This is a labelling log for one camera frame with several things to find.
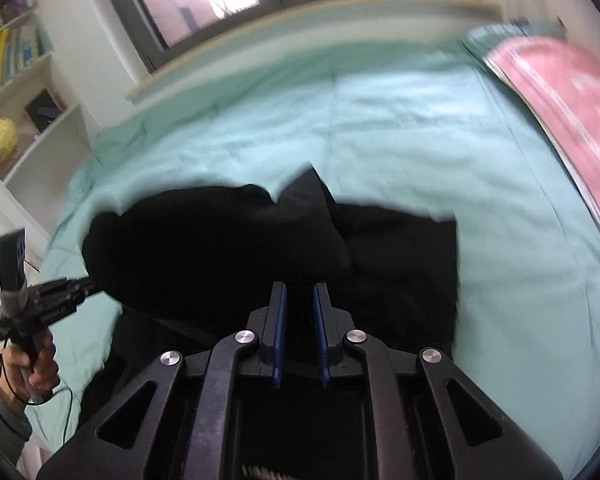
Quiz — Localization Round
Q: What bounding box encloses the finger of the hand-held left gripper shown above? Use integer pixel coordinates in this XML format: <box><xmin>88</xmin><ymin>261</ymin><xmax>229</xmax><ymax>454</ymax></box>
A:
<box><xmin>54</xmin><ymin>275</ymin><xmax>100</xmax><ymax>300</ymax></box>

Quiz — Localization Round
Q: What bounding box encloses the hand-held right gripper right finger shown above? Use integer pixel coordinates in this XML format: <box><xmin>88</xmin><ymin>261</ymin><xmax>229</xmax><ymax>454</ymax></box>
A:
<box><xmin>313</xmin><ymin>282</ymin><xmax>564</xmax><ymax>480</ymax></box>

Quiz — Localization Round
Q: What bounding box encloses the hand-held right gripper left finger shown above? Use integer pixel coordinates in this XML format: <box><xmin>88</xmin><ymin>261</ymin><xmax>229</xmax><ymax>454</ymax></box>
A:
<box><xmin>37</xmin><ymin>282</ymin><xmax>288</xmax><ymax>480</ymax></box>

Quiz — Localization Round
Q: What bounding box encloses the black hooded jacket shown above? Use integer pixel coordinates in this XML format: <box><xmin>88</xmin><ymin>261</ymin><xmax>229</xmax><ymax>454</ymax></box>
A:
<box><xmin>77</xmin><ymin>167</ymin><xmax>461</xmax><ymax>438</ymax></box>

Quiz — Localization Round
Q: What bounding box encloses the person's left forearm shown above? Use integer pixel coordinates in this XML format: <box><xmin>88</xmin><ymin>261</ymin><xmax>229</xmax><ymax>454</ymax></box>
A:
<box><xmin>0</xmin><ymin>375</ymin><xmax>34</xmax><ymax>458</ymax></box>

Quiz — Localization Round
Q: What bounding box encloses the person's left hand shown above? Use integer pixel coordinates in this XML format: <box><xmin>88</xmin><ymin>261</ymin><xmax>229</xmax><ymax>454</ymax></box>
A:
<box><xmin>0</xmin><ymin>336</ymin><xmax>61</xmax><ymax>405</ymax></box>

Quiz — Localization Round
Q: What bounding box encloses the yellow globe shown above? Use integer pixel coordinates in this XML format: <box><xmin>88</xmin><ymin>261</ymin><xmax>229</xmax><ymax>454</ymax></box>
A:
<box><xmin>0</xmin><ymin>118</ymin><xmax>19</xmax><ymax>164</ymax></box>

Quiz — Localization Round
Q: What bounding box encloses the white bookshelf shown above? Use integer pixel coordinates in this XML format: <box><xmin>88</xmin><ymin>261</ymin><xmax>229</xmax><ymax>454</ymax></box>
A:
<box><xmin>0</xmin><ymin>0</ymin><xmax>102</xmax><ymax>243</ymax></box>

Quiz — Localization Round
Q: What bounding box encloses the black box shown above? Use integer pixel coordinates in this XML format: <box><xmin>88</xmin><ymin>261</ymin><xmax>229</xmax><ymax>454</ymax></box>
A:
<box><xmin>24</xmin><ymin>88</ymin><xmax>64</xmax><ymax>134</ymax></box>

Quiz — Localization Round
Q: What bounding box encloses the teal bed blanket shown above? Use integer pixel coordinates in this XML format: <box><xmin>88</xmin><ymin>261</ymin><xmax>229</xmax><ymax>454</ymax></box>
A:
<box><xmin>27</xmin><ymin>10</ymin><xmax>600</xmax><ymax>467</ymax></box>

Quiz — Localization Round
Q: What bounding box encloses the row of books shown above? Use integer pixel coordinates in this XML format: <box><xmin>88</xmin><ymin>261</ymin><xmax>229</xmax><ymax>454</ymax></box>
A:
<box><xmin>0</xmin><ymin>0</ymin><xmax>52</xmax><ymax>106</ymax></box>

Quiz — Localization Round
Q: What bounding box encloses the wooden window sill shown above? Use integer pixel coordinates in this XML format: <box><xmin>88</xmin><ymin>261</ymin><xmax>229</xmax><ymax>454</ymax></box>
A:
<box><xmin>125</xmin><ymin>0</ymin><xmax>504</xmax><ymax>106</ymax></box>

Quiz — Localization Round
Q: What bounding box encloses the pink pillow towel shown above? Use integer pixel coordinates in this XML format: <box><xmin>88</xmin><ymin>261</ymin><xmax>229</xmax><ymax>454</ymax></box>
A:
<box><xmin>484</xmin><ymin>35</ymin><xmax>600</xmax><ymax>267</ymax></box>

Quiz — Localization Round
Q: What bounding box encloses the teal pillow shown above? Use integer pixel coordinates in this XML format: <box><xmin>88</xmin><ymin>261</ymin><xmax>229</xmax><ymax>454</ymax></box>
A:
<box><xmin>464</xmin><ymin>20</ymin><xmax>567</xmax><ymax>61</ymax></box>

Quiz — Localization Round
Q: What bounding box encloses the black cable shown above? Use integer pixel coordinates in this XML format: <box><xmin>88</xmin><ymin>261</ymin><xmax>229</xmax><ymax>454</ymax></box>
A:
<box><xmin>0</xmin><ymin>352</ymin><xmax>75</xmax><ymax>448</ymax></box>

